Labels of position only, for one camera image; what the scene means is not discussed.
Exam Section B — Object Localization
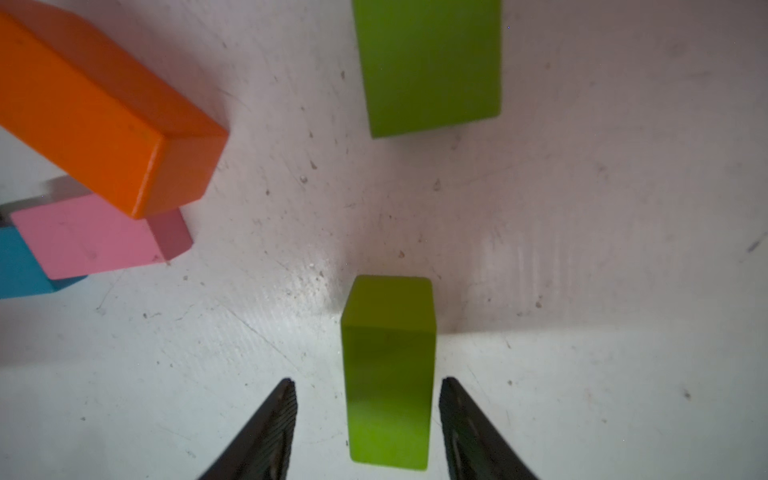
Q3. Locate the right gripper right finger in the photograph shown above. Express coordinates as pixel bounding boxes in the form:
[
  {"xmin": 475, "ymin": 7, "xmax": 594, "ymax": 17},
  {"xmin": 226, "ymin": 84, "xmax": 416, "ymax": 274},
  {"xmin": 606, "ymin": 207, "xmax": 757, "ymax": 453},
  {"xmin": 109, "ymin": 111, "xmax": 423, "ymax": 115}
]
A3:
[{"xmin": 439, "ymin": 377, "xmax": 538, "ymax": 480}]

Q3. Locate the green block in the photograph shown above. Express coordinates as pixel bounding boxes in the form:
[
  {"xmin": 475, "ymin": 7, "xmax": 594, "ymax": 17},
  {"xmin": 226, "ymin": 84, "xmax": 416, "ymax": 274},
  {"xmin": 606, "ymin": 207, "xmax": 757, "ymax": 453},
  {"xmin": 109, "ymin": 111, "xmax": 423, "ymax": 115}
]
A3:
[
  {"xmin": 341, "ymin": 275, "xmax": 437, "ymax": 471},
  {"xmin": 352, "ymin": 0, "xmax": 502, "ymax": 138}
]

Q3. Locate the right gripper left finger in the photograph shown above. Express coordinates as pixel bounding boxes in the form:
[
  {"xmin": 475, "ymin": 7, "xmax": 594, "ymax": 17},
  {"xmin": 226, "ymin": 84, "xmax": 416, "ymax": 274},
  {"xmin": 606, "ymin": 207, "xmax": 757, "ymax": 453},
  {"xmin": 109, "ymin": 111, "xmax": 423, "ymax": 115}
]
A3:
[{"xmin": 199, "ymin": 378, "xmax": 298, "ymax": 480}]

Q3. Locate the pink block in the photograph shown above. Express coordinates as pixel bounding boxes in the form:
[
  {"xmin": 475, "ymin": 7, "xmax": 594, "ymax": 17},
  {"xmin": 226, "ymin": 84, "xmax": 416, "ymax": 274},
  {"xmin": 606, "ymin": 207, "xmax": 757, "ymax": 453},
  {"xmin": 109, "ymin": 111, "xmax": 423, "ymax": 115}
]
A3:
[{"xmin": 11, "ymin": 194, "xmax": 193, "ymax": 280}]

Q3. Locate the orange block right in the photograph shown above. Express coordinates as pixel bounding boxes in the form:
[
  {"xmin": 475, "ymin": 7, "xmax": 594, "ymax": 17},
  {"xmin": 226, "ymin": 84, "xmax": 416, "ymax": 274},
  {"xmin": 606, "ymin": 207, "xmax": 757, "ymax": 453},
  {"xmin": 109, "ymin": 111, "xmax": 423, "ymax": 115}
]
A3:
[{"xmin": 1, "ymin": 1, "xmax": 229, "ymax": 219}]

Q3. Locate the teal block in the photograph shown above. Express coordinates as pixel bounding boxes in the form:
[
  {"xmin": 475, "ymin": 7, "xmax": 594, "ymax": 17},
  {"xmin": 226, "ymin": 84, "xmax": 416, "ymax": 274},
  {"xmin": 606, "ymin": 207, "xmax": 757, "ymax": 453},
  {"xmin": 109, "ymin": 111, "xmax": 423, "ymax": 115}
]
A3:
[{"xmin": 1, "ymin": 226, "xmax": 85, "ymax": 300}]

